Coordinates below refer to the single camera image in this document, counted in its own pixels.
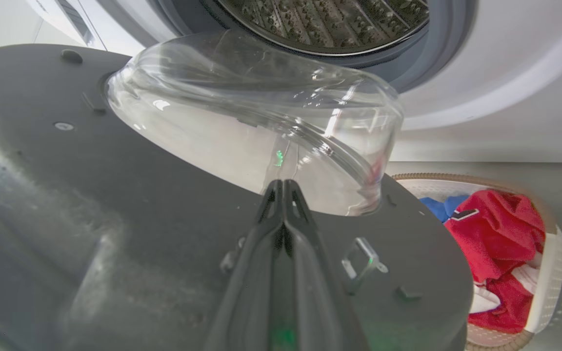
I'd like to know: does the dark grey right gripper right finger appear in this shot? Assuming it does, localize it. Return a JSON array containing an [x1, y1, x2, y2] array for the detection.
[[283, 179, 370, 351]]

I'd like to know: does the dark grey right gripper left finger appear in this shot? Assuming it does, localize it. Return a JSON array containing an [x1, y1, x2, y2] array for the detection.
[[204, 179, 285, 351]]

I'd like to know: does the grey washing machine door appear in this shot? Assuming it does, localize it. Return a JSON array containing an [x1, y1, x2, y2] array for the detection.
[[0, 30, 474, 351]]

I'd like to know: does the white washing machine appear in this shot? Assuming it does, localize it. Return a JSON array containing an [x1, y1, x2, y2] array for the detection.
[[26, 0, 562, 163]]

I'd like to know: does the blue garment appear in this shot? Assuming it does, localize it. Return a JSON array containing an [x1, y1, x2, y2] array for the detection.
[[419, 195, 470, 224]]

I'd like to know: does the red garment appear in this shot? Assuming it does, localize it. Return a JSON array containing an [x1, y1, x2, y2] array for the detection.
[[444, 189, 546, 334]]

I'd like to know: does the white garment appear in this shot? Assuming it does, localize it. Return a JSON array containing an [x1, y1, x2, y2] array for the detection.
[[469, 250, 543, 314]]

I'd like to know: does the white woven laundry basket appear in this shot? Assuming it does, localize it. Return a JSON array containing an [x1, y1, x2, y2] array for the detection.
[[391, 173, 562, 351]]

